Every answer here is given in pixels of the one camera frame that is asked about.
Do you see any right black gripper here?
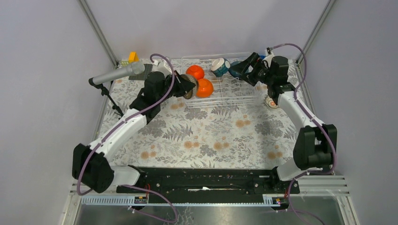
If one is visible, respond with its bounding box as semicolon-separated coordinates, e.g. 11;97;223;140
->
230;52;274;87

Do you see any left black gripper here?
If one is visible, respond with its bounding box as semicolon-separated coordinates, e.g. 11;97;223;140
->
157;70;195;104

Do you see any black patterned bowl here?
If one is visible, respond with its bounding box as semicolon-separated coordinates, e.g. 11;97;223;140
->
181;74;198;99

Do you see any dark blue bowl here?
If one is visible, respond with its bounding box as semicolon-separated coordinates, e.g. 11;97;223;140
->
229;61;242;80

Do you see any small white patterned bowl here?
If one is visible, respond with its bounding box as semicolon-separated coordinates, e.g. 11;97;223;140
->
264;96;279;109

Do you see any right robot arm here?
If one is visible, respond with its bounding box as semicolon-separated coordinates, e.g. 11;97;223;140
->
230;53;337;193

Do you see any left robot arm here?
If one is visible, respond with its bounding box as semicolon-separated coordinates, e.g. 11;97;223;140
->
72;71;198;193

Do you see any orange bowl rear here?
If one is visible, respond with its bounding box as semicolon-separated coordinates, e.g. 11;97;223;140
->
185;65;205;80

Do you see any orange bowl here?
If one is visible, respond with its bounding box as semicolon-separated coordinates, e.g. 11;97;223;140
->
185;65;205;80
196;78;214;98

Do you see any orange bowl front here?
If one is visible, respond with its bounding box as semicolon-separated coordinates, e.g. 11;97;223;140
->
196;78;214;98

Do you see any white and teal bowl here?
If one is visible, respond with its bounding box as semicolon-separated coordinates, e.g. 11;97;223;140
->
210;58;231;77

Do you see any grey lego baseplate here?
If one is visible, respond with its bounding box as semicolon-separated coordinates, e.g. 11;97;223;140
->
129;64;153;81

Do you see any floral table mat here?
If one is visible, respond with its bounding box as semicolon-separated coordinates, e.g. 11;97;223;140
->
90;58;324;171

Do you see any silver microphone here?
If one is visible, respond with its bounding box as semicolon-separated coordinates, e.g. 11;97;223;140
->
89;61;145;87

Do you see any yellow toy block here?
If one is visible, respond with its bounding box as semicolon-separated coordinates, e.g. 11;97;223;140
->
128;52;139;63

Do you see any light green toy block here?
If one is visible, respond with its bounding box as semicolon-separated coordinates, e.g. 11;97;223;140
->
120;60;129;67

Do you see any black microphone tripod stand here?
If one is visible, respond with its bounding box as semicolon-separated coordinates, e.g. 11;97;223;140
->
94;84;123;117

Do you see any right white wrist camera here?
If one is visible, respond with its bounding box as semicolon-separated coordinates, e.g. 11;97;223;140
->
264;47;275;66

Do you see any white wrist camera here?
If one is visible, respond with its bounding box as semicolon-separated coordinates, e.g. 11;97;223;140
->
264;47;275;66
152;60;172;76

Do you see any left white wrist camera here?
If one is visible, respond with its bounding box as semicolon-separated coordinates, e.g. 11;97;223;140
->
152;60;172;76

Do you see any white wire dish rack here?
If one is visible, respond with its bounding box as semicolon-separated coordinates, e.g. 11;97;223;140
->
181;52;265;108

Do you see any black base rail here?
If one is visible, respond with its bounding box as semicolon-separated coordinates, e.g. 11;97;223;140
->
135;167;300;204

